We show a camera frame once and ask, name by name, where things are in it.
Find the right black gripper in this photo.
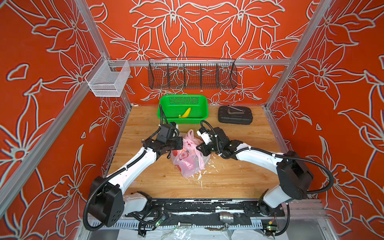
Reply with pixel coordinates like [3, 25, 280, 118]
[193, 138, 223, 157]

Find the pink plastic bag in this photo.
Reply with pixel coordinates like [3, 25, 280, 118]
[171, 130, 211, 178]

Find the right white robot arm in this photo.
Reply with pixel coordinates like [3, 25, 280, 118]
[197, 127, 335, 217]

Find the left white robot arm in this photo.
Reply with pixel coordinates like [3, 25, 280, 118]
[83, 106, 183, 231]

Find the black plastic tool case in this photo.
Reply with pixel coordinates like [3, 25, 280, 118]
[218, 105, 253, 125]

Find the yellow banana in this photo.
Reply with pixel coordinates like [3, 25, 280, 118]
[179, 108, 191, 119]

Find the green plastic basket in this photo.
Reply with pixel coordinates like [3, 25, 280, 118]
[159, 95, 209, 125]

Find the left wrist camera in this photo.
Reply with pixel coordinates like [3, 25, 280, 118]
[156, 122, 179, 142]

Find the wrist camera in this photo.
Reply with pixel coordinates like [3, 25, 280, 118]
[198, 128, 212, 145]
[156, 122, 179, 142]

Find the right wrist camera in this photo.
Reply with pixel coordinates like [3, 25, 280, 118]
[198, 128, 212, 145]

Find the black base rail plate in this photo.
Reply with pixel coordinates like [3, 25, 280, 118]
[137, 198, 266, 217]

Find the black wire wall basket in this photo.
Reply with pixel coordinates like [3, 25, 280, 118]
[148, 57, 238, 90]

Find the clear plastic wall bin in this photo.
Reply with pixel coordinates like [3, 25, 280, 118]
[85, 55, 131, 97]

